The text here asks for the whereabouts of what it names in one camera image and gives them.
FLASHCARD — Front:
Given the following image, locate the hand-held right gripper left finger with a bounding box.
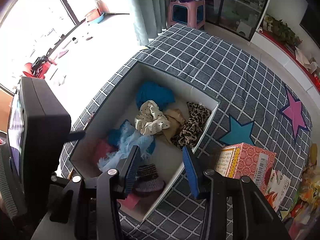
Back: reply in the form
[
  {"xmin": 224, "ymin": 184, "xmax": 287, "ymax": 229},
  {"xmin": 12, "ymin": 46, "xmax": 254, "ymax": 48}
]
[{"xmin": 35, "ymin": 145, "xmax": 142, "ymax": 240}]

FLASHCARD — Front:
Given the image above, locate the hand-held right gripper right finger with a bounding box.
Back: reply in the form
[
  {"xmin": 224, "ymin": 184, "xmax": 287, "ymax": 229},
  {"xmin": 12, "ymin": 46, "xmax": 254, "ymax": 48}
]
[{"xmin": 182, "ymin": 145, "xmax": 292, "ymax": 240}]

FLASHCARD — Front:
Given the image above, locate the brown knitted hat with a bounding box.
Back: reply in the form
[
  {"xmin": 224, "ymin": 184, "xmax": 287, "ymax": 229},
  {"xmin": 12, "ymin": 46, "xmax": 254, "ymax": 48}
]
[{"xmin": 136, "ymin": 164, "xmax": 158, "ymax": 178}]

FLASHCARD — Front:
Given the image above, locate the light blue fluffy cloth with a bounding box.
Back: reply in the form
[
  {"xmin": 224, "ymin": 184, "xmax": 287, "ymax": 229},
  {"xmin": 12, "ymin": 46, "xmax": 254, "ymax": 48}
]
[{"xmin": 97, "ymin": 124, "xmax": 156, "ymax": 172}]

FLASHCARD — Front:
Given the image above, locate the pink and black knitted slipper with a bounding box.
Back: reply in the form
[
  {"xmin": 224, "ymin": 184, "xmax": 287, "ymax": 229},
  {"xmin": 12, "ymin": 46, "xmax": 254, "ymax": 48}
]
[{"xmin": 134, "ymin": 176, "xmax": 166, "ymax": 193}]

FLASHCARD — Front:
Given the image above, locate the white storage box green outside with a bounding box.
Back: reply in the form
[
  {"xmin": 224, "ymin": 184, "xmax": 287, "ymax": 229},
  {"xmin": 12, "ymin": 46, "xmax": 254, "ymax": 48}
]
[{"xmin": 69, "ymin": 59, "xmax": 221, "ymax": 224}]

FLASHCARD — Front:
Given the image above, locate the pink knit item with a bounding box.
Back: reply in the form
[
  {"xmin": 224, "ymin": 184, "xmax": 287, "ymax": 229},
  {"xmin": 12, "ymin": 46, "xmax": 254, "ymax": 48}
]
[{"xmin": 94, "ymin": 139, "xmax": 118, "ymax": 167}]

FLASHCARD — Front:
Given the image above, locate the leopard print cloth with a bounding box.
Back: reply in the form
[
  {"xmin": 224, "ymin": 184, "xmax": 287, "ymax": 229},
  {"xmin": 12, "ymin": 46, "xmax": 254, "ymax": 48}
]
[{"xmin": 171, "ymin": 102, "xmax": 212, "ymax": 151}]

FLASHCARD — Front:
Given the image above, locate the cream polka dot cloth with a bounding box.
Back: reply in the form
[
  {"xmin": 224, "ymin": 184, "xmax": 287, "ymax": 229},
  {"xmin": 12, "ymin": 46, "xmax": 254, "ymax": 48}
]
[{"xmin": 134, "ymin": 100, "xmax": 171, "ymax": 135}]

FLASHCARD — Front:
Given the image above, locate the beige cloth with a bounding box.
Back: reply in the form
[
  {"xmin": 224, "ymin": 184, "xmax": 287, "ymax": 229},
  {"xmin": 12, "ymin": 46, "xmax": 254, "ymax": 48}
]
[{"xmin": 162, "ymin": 108, "xmax": 186, "ymax": 144}]

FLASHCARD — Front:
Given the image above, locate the pink patterned cardboard box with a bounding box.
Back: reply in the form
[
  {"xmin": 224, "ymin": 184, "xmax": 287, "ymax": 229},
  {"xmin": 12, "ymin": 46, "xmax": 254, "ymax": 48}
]
[{"xmin": 214, "ymin": 142, "xmax": 277, "ymax": 195}]

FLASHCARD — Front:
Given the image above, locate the red plastic object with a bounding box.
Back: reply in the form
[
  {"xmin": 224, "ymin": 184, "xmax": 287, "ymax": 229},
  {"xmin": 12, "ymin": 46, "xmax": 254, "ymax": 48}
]
[{"xmin": 22, "ymin": 55, "xmax": 58, "ymax": 78}]

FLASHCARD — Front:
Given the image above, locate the white fox print box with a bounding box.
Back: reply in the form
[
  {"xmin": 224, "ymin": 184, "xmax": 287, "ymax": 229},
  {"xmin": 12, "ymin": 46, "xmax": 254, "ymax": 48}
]
[{"xmin": 262, "ymin": 169, "xmax": 290, "ymax": 212}]

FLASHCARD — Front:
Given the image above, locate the grey checked blanket with stars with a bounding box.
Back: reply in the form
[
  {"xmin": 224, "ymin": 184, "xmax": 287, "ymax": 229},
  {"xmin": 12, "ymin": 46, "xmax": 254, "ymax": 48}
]
[{"xmin": 59, "ymin": 23, "xmax": 313, "ymax": 240}]

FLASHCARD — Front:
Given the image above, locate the pile of colourful clutter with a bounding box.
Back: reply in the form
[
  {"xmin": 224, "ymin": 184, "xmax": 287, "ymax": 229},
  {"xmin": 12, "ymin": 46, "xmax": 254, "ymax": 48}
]
[{"xmin": 282, "ymin": 142, "xmax": 320, "ymax": 233}]

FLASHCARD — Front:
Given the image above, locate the blue plastic basin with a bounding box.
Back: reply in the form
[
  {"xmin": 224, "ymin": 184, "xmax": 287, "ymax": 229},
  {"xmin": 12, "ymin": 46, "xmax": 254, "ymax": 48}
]
[{"xmin": 89, "ymin": 12, "xmax": 105, "ymax": 24}]

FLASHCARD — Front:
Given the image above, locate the red plastic basin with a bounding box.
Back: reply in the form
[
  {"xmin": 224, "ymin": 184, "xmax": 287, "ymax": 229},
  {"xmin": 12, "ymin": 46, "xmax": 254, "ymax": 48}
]
[{"xmin": 84, "ymin": 9, "xmax": 100, "ymax": 22}]

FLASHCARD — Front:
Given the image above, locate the white low cabinet red top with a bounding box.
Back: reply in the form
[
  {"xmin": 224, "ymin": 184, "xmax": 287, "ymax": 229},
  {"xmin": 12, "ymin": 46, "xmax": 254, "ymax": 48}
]
[{"xmin": 250, "ymin": 12, "xmax": 320, "ymax": 93}]

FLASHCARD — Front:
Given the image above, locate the grey green curtain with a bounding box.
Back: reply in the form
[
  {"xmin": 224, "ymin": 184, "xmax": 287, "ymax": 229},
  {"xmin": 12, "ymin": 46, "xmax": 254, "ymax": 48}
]
[{"xmin": 125, "ymin": 0, "xmax": 173, "ymax": 46}]

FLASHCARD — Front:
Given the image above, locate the pink plastic stool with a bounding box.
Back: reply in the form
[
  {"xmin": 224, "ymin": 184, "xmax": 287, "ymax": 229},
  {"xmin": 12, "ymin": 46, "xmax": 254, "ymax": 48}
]
[{"xmin": 167, "ymin": 0, "xmax": 206, "ymax": 30}]

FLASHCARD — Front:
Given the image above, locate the green potted plant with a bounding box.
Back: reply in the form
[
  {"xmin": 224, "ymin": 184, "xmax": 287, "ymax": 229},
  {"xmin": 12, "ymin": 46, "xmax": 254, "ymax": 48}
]
[{"xmin": 264, "ymin": 14, "xmax": 302, "ymax": 47}]

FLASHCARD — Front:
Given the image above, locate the glass door cabinet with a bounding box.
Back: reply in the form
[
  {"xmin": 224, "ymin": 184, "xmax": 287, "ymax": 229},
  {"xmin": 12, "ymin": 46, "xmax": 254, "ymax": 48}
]
[{"xmin": 205, "ymin": 0, "xmax": 275, "ymax": 41}]

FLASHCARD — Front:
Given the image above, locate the black television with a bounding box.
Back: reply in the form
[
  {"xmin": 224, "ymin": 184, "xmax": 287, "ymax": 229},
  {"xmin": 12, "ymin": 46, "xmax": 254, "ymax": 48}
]
[{"xmin": 299, "ymin": 5, "xmax": 320, "ymax": 36}]

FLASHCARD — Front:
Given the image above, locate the dark sliding door frame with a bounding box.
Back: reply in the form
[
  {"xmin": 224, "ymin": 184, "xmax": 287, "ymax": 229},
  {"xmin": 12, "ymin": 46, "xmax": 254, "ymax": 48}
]
[{"xmin": 37, "ymin": 0, "xmax": 130, "ymax": 25}]

